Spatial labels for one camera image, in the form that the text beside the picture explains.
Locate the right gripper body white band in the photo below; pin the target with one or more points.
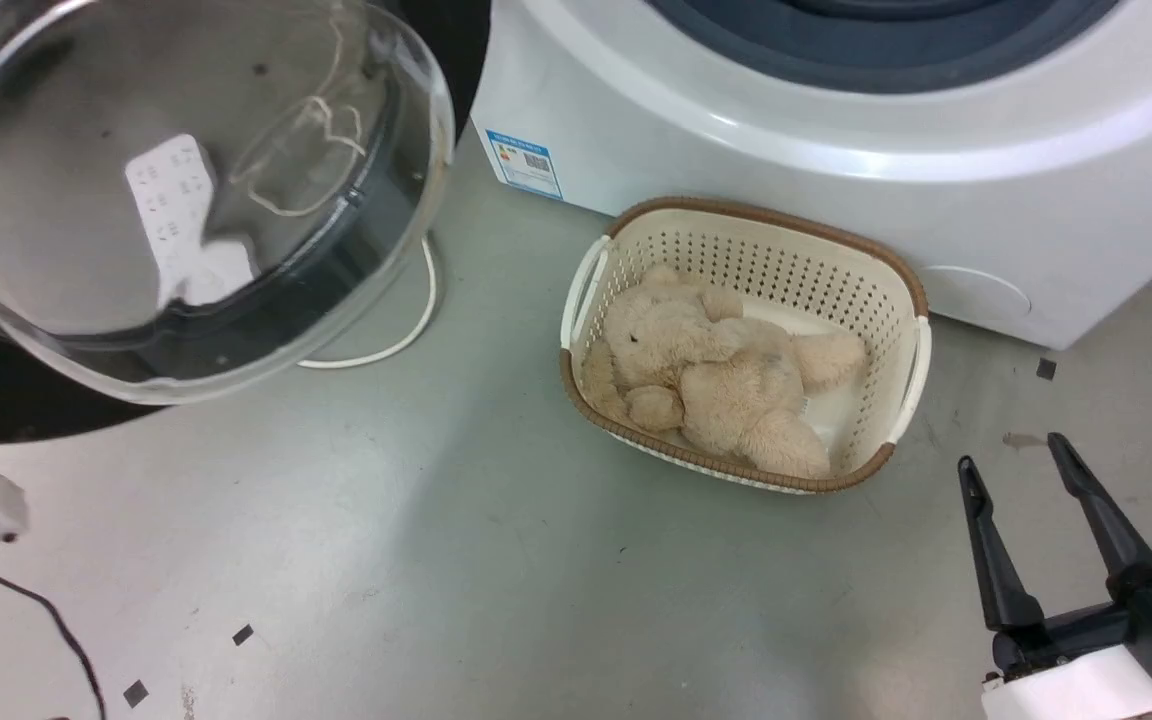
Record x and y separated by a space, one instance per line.
1136 650

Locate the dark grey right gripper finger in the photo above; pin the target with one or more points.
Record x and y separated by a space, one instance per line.
1001 565
1106 525

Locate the glass washing machine door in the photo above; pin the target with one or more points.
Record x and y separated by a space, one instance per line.
36 200

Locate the white sticker on door glass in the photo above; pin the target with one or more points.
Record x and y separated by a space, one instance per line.
176 215

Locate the white front-load washing machine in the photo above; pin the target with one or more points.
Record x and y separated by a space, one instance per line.
836 150

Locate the round white filter cover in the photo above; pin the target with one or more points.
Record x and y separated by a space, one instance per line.
981 295

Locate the beige plush teddy bear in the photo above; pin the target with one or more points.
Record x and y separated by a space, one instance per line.
716 375

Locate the cream perforated laundry basket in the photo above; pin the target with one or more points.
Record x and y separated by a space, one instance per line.
786 260

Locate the grey rubber drum gasket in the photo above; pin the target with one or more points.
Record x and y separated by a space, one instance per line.
886 55

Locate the blue energy label sticker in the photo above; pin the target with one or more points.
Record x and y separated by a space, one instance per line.
524 163

